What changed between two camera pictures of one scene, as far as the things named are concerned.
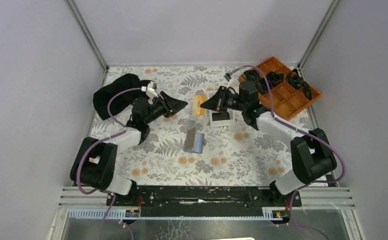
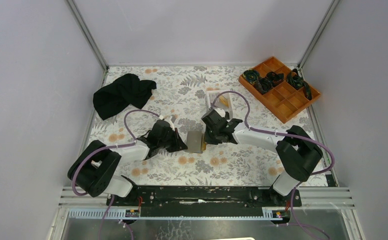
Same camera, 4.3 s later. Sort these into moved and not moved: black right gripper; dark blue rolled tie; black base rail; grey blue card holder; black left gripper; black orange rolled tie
Moved: black right gripper; black left gripper
Not moved: grey blue card holder; black base rail; dark blue rolled tie; black orange rolled tie
